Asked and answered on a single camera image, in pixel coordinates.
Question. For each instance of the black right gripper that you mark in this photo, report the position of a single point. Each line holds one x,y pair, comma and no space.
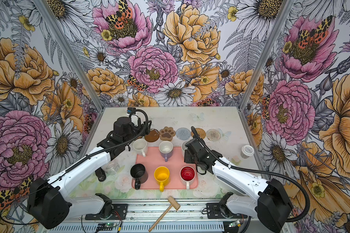
187,157

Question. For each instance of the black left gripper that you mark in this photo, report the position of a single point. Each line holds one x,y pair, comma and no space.
144,128

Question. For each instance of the dark wooden scratched coaster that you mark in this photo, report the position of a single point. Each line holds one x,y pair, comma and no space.
153,136

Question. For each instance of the woven rattan round coaster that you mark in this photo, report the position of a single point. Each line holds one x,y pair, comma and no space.
200,132

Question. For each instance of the grey-blue woven round coaster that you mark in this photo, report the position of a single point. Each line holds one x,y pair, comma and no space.
183,134

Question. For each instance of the multicolour zigzag round coaster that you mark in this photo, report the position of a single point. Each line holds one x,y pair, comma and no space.
213,135

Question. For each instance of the cork paw print coaster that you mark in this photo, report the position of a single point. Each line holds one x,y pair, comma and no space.
167,134

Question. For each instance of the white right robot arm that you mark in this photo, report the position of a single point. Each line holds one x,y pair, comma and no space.
249,194

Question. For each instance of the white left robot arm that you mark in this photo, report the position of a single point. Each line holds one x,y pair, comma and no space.
49,202

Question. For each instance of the white speckled mug right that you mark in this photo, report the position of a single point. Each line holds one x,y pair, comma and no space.
183,147

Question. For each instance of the white speckled mug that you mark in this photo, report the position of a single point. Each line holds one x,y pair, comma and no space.
140,147
183,147

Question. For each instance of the white speckled mug left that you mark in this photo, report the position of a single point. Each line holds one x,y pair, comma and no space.
140,147

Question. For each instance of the white mug red inside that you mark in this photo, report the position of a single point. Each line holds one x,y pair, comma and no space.
187,176

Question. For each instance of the purple mug white inside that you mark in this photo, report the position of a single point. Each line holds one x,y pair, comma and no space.
166,149

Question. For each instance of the yellow mug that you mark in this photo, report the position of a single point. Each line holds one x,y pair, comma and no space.
162,177

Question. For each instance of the black mug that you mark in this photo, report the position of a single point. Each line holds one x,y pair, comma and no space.
139,174

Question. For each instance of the pink silicone tray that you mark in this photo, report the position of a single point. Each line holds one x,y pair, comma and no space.
153,160

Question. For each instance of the clear glass jar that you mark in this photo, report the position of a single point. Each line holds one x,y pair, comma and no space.
111,168

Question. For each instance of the wooden mallet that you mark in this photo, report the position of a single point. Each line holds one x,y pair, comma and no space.
173,204

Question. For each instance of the green circuit board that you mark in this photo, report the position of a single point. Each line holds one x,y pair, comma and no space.
106,227

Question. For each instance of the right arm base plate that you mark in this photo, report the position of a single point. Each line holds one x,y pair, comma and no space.
213,210

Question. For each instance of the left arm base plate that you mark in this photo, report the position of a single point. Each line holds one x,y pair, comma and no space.
118,211

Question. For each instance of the aluminium left corner post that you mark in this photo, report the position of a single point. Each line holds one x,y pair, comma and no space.
62,40

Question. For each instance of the aluminium corner post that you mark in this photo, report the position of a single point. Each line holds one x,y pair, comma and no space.
62,40
271,39

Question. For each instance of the aluminium right corner post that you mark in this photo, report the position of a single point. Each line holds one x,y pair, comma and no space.
271,39

